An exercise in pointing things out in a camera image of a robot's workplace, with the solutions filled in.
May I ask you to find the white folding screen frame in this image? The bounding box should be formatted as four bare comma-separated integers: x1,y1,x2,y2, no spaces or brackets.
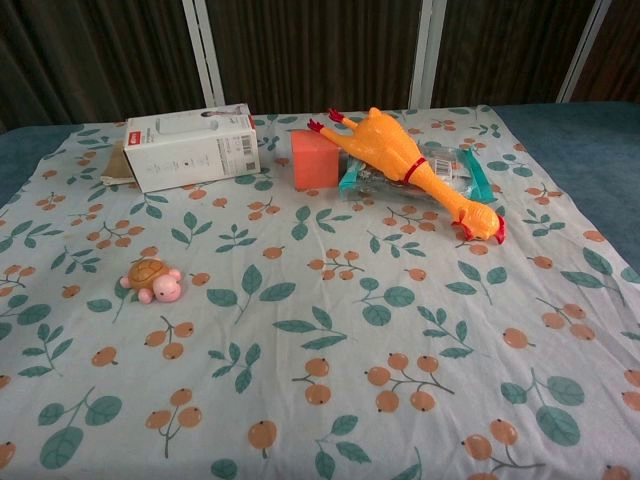
182,0,615,117

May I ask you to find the orange sponge block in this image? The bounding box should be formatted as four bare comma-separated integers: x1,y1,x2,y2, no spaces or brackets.
290,130,342,191

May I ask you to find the clear teal plastic package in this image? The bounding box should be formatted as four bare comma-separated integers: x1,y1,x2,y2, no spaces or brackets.
337,140,494,202

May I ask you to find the yellow rubber chicken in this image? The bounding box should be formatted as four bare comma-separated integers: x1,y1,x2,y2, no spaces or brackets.
307,106,507,247

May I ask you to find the dark pleated curtain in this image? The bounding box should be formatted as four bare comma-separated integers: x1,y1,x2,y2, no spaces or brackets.
0,0,640,135

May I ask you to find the pink turtle toy brown shell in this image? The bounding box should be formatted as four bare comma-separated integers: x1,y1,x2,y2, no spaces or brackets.
117,259,185,307

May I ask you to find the white cardboard product box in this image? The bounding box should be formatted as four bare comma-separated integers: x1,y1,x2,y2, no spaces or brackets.
122,103,262,193

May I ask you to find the floral fruit print tablecloth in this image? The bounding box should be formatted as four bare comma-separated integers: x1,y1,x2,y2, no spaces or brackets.
0,103,640,480

